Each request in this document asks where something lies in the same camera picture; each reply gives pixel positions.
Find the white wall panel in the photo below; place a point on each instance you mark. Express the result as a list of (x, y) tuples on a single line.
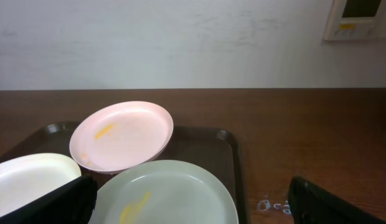
[(356, 20)]

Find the pink plate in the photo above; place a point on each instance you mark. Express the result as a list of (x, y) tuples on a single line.
[(120, 136)]

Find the cream white plate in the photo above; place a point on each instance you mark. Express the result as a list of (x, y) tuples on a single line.
[(27, 178)]

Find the light grey plate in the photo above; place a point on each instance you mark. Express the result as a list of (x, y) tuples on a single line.
[(166, 191)]

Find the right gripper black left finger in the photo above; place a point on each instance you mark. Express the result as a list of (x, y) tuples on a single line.
[(72, 203)]

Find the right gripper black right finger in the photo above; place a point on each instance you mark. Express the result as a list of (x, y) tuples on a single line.
[(310, 204)]

